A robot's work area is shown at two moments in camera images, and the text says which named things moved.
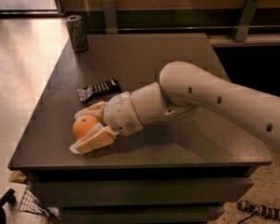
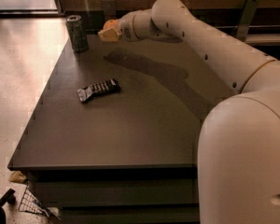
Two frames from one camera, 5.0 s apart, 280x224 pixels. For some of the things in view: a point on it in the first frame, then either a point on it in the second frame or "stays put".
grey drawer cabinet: x=181 y=169 stays put
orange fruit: x=82 y=123 → x=111 y=23
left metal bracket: x=110 y=16 stays put
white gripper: x=120 y=113 → x=126 y=27
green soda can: x=77 y=35 stays put
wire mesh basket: x=31 y=203 stays put
